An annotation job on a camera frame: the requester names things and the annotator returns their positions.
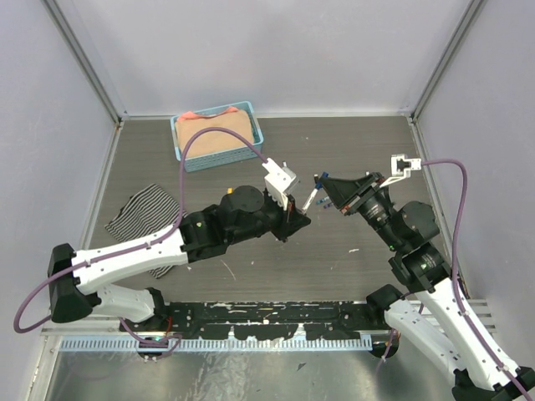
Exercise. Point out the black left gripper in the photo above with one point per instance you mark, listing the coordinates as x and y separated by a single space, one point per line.
291 220

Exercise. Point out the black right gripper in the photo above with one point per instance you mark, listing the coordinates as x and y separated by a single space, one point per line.
344 194

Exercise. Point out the white pen blue end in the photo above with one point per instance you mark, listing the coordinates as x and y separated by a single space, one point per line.
309 200

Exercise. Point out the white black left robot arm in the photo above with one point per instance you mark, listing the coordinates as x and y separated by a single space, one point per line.
89 285

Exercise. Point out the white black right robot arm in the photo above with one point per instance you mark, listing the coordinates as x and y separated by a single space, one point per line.
458 343

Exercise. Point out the blue plastic basket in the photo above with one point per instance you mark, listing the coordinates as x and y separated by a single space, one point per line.
235 136

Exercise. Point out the black white striped cloth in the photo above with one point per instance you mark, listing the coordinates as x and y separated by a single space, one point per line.
149 210

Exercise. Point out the peach folded cloth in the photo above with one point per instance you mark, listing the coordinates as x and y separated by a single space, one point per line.
232 118

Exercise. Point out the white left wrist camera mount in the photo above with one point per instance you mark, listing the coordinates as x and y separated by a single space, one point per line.
280 181

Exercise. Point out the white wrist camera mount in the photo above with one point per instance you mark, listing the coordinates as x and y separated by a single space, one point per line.
280 181
401 167

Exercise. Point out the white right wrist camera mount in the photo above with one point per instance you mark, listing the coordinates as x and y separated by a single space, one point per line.
401 167

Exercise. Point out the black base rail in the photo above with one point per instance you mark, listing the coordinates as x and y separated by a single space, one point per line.
263 320

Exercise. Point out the slotted cable duct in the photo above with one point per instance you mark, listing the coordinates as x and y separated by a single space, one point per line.
297 344

